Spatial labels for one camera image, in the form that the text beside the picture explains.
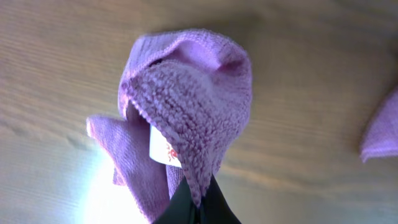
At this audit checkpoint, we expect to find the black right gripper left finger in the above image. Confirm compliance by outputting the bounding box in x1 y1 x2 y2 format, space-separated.
153 177 199 224

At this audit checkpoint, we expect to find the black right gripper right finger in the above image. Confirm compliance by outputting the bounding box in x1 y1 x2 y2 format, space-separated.
200 175 241 224

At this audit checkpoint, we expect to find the purple microfiber cloth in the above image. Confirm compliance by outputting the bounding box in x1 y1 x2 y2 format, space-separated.
86 29 252 223

